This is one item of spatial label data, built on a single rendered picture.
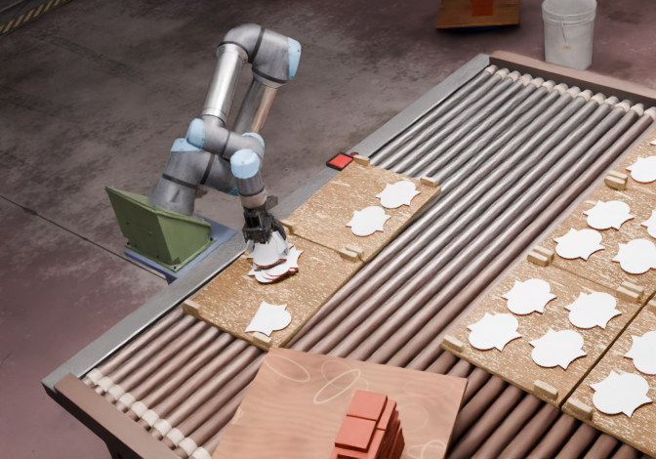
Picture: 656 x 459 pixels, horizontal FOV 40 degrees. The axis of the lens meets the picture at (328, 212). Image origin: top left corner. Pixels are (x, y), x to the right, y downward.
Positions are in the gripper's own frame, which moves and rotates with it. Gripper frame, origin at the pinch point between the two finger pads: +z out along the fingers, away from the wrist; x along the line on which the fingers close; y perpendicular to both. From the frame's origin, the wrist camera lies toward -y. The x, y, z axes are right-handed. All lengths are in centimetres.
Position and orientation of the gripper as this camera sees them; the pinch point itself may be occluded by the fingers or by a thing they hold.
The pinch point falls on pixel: (269, 251)
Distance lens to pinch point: 265.8
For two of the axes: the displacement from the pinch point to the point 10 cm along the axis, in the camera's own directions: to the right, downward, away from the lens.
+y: -2.3, 6.2, -7.5
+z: 1.5, 7.9, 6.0
